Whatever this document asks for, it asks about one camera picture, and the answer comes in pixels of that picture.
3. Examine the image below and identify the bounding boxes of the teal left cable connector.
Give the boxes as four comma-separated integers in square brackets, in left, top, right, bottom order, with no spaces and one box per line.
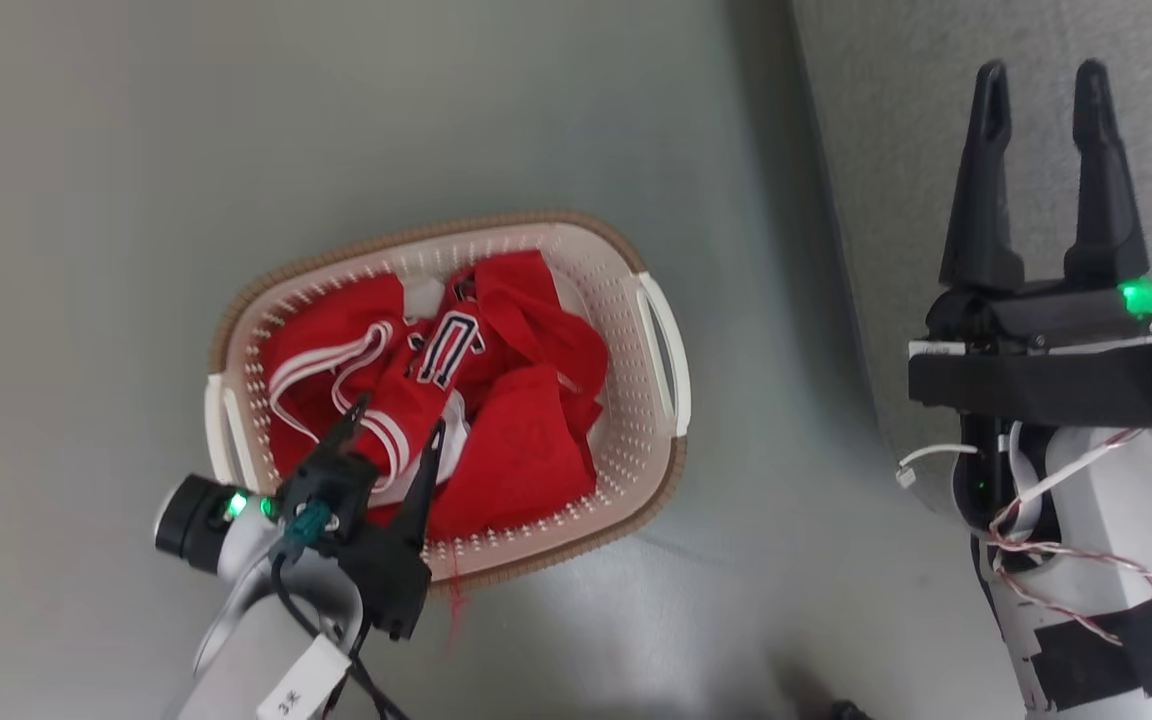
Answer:
[281,503,333,552]

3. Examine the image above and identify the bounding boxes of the red jersey white trim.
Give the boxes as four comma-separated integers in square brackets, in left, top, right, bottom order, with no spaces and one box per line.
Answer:
[264,250,609,501]

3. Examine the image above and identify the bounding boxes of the thin white cable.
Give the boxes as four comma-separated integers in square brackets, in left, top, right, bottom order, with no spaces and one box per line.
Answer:
[895,443,979,489]

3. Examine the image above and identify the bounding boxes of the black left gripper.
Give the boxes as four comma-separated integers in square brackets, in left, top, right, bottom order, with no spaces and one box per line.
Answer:
[321,395,448,642]

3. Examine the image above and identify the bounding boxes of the red white twisted wires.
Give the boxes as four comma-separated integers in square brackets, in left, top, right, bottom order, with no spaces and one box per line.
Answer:
[984,428,1152,646]

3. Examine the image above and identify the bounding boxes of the white laundry basket brown rim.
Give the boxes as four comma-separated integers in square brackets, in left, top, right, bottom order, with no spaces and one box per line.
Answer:
[204,210,692,591]

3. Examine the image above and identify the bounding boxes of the plain red shorts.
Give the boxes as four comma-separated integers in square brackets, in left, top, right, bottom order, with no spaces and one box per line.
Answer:
[424,364,603,543]

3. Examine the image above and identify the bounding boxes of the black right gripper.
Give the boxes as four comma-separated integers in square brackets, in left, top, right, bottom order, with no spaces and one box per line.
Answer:
[908,59,1152,427]

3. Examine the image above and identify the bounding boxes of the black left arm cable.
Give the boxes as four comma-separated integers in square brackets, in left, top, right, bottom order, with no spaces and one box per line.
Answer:
[270,548,413,720]

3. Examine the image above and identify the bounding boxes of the grey fabric sofa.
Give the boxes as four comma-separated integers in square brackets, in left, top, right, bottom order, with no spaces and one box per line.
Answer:
[789,0,1152,521]

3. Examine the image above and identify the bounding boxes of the black strap on right arm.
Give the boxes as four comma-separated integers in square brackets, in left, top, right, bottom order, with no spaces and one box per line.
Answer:
[1030,578,1152,712]

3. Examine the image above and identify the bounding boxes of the white paper label tag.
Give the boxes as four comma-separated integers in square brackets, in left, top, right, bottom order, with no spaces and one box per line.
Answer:
[255,636,353,720]

